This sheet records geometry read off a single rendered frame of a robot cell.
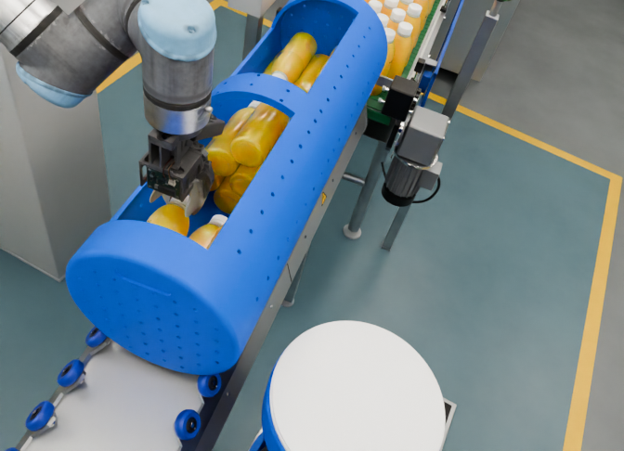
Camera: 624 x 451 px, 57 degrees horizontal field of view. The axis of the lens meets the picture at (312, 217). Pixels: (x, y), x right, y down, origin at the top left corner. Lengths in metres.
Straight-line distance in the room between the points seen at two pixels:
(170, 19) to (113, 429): 0.62
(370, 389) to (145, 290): 0.38
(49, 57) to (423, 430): 0.75
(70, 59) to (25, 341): 1.46
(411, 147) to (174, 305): 1.08
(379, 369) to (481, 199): 2.01
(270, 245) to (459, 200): 2.02
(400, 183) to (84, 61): 1.21
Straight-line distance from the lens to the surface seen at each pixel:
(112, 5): 0.83
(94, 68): 0.85
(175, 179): 0.86
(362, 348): 0.98
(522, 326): 2.52
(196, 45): 0.73
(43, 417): 0.97
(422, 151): 1.74
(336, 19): 1.45
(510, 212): 2.92
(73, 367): 0.99
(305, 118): 1.04
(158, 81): 0.76
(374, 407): 0.94
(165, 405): 1.02
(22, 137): 1.77
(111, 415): 1.02
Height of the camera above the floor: 1.87
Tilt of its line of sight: 48 degrees down
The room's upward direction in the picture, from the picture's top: 16 degrees clockwise
